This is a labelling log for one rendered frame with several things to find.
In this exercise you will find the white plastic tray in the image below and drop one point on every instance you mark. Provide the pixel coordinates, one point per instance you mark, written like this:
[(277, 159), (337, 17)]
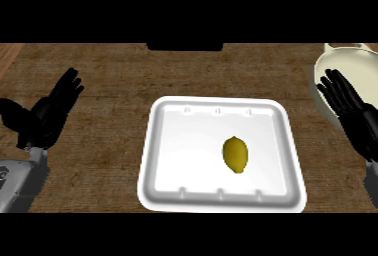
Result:
[(222, 155)]

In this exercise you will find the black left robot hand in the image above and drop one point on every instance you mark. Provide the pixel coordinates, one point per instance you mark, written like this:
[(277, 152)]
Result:
[(47, 113)]

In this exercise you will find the yellow lemon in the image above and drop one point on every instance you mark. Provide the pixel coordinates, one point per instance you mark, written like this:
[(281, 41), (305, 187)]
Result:
[(236, 154)]

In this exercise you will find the cream pot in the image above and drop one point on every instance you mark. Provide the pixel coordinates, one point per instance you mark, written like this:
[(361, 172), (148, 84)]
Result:
[(340, 66)]

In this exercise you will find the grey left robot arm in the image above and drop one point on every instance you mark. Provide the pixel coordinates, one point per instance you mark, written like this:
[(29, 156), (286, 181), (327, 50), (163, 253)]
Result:
[(23, 180)]

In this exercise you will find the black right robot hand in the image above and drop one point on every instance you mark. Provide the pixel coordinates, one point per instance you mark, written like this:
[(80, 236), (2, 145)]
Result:
[(355, 113)]

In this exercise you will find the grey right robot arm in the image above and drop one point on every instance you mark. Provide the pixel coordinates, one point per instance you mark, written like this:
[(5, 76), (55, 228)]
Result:
[(373, 183)]

